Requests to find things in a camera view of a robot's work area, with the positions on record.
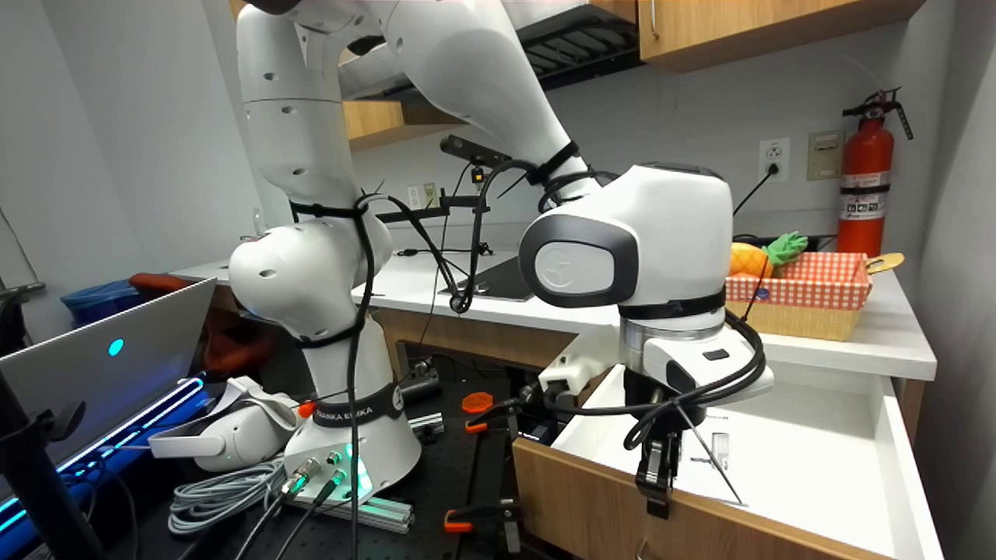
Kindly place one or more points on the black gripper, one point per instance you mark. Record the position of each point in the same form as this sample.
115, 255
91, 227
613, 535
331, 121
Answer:
665, 408

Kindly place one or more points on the wooden drawer with white interior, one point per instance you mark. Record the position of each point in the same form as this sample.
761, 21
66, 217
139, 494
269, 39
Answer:
790, 469

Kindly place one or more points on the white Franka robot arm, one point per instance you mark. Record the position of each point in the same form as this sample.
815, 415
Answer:
300, 103

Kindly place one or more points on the black orange bar clamp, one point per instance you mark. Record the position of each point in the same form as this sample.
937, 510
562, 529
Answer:
477, 406
456, 522

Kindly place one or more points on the pineapple plush toy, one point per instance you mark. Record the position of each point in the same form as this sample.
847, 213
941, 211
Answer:
748, 260

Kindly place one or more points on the wicker basket red checked lining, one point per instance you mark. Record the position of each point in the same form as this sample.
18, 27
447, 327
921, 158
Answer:
821, 283

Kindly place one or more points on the black cooktop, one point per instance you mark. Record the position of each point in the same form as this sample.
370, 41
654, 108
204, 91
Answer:
502, 281

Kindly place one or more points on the red fire extinguisher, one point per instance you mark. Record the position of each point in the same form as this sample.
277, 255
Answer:
868, 187

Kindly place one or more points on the white VR headset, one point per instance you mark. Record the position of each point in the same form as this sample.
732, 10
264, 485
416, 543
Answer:
238, 437

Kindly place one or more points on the red bag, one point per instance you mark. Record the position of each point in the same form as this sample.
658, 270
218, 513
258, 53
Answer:
223, 343

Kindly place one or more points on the silver laptop with glowing logo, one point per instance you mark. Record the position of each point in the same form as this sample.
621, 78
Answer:
94, 383

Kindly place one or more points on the blue box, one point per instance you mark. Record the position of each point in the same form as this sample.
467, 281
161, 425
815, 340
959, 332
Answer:
98, 301

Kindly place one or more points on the black tripod stand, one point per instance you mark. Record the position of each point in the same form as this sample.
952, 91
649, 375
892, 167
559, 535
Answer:
32, 478

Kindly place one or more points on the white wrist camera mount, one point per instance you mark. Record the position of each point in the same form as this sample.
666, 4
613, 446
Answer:
573, 375

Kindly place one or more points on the wooden base cabinet frame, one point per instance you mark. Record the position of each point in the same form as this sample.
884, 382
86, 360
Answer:
447, 335

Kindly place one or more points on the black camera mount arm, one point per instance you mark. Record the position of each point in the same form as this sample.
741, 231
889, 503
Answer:
437, 211

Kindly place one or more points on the beige wall switch plate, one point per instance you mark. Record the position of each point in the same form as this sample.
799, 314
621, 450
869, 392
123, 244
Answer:
826, 158

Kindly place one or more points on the small white wall outlet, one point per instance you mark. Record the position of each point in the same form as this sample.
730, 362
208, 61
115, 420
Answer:
431, 194

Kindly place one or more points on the black stereo camera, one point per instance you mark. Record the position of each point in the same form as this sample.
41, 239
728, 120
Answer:
471, 151

